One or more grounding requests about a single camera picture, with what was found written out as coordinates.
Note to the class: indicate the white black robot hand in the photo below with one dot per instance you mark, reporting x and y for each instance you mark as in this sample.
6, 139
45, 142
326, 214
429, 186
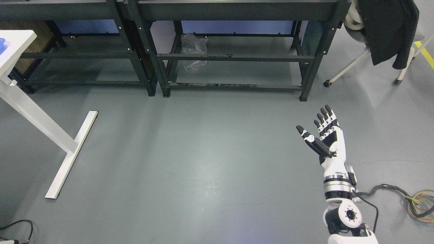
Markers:
329, 145

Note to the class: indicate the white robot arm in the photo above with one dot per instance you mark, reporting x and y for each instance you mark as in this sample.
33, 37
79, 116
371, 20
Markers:
342, 217

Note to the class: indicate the black metal shelf right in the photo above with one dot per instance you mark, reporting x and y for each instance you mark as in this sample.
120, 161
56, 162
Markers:
269, 45

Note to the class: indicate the black metal shelf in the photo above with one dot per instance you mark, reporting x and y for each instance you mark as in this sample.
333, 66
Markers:
269, 45
79, 42

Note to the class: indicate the black metal shelf left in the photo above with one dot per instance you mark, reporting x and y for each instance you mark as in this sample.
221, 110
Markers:
79, 42

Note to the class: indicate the white desk with tray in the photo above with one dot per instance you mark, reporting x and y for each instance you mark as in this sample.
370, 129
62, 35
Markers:
16, 41

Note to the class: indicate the blue plastic tray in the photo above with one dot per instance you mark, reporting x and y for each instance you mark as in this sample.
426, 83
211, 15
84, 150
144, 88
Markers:
2, 45

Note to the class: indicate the white rolling chair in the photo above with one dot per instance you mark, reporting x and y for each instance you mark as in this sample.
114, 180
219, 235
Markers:
355, 28

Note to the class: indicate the black jacket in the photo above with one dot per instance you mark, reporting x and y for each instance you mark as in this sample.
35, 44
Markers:
390, 27

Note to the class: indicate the clear plastic bag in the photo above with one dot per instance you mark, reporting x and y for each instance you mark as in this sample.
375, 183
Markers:
191, 44

